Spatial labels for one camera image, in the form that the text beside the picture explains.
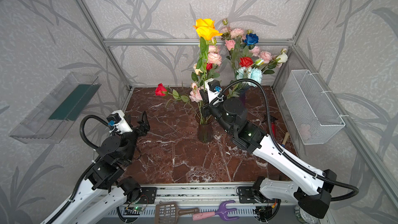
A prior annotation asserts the brown plastic scoop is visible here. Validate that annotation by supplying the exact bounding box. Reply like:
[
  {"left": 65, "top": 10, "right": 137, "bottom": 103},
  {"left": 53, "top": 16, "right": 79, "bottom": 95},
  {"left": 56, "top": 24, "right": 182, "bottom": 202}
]
[{"left": 154, "top": 202, "right": 200, "bottom": 224}]

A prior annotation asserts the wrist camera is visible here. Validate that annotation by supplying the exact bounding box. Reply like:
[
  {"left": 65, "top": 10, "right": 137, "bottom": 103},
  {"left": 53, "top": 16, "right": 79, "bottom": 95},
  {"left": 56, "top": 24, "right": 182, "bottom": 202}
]
[
  {"left": 106, "top": 110, "right": 133, "bottom": 134},
  {"left": 205, "top": 78, "right": 222, "bottom": 106}
]

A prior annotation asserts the blue rose stem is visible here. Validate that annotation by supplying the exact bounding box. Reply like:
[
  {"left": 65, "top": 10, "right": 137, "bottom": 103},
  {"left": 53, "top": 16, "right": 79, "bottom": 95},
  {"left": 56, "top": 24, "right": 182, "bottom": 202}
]
[{"left": 244, "top": 33, "right": 260, "bottom": 78}]

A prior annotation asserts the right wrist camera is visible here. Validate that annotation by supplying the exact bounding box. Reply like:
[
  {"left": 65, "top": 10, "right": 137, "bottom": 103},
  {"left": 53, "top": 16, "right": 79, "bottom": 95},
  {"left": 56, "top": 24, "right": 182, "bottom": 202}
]
[{"left": 205, "top": 78, "right": 222, "bottom": 106}]

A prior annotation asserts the cream peach rose stem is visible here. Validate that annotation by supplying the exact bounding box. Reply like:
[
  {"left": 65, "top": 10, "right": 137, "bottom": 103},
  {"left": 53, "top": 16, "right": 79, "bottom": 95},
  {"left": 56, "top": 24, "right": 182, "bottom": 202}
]
[{"left": 193, "top": 64, "right": 203, "bottom": 76}]

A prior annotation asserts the large red rose stem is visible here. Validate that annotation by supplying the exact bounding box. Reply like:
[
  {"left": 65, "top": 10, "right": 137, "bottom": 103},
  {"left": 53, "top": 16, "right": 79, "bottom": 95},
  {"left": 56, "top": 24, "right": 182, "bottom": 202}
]
[{"left": 239, "top": 57, "right": 254, "bottom": 68}]

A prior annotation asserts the clear plastic wall shelf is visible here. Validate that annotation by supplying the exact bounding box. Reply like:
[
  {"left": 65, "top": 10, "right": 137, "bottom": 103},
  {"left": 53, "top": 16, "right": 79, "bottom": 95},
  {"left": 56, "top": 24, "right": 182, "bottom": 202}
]
[{"left": 9, "top": 72, "right": 101, "bottom": 144}]

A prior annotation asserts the metal tin can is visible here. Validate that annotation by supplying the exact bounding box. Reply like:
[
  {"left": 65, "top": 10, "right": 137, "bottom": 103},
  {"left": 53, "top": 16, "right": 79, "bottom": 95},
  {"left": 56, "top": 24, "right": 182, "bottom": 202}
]
[{"left": 294, "top": 208, "right": 319, "bottom": 224}]

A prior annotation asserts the orange flower stem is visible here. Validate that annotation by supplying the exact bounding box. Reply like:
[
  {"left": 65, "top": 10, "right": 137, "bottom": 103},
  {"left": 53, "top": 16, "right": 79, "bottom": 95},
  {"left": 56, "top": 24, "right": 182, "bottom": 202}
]
[{"left": 192, "top": 19, "right": 222, "bottom": 118}]

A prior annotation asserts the white wire mesh basket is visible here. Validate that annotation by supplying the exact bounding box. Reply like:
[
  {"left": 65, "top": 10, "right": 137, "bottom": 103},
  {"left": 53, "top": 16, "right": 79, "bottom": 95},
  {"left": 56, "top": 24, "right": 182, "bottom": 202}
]
[{"left": 282, "top": 69, "right": 346, "bottom": 145}]

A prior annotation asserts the purple glass vase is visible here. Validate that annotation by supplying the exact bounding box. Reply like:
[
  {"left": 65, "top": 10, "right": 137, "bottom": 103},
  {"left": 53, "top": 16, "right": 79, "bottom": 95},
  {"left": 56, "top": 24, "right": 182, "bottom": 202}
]
[{"left": 239, "top": 89, "right": 247, "bottom": 106}]

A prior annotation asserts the blue garden trowel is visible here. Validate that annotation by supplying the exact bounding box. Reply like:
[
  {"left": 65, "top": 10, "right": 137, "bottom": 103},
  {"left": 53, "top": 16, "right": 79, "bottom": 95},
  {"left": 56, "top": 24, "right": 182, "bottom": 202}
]
[{"left": 281, "top": 132, "right": 290, "bottom": 148}]

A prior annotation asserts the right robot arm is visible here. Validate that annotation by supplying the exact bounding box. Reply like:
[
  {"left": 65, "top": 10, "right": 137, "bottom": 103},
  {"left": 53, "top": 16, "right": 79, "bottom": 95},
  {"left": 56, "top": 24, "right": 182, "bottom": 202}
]
[{"left": 200, "top": 78, "right": 359, "bottom": 219}]

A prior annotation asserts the small pink flower stem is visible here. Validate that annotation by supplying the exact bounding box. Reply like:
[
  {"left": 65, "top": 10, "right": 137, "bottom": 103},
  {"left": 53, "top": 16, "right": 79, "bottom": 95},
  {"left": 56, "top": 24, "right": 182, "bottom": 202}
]
[{"left": 189, "top": 83, "right": 205, "bottom": 124}]

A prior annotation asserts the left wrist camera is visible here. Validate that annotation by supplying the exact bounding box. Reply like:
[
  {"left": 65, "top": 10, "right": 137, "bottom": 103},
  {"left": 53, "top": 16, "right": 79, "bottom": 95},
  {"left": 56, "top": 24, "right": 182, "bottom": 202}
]
[{"left": 106, "top": 110, "right": 133, "bottom": 134}]

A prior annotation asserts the pale blue white flower stem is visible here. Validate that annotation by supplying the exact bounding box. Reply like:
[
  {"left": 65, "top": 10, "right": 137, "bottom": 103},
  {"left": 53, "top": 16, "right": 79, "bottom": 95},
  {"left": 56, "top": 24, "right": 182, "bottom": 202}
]
[{"left": 228, "top": 57, "right": 264, "bottom": 98}]

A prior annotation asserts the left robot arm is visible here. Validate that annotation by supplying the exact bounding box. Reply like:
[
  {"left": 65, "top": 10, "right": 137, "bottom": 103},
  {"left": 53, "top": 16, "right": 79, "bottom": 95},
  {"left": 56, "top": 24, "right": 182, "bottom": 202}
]
[{"left": 44, "top": 110, "right": 150, "bottom": 224}]

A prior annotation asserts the purple pink garden fork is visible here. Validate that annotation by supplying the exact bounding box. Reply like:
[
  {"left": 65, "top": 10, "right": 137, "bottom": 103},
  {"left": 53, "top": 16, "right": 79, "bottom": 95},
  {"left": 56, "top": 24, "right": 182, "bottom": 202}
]
[{"left": 192, "top": 200, "right": 239, "bottom": 222}]

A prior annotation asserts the white rose stem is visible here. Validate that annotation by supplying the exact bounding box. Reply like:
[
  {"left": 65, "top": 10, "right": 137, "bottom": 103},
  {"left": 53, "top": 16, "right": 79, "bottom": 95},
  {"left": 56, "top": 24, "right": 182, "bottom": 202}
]
[{"left": 256, "top": 52, "right": 288, "bottom": 75}]

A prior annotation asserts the dark red glass vase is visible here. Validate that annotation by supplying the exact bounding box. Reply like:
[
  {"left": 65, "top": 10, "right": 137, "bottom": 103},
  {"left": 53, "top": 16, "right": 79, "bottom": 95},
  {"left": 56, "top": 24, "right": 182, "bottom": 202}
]
[{"left": 195, "top": 111, "right": 214, "bottom": 143}]

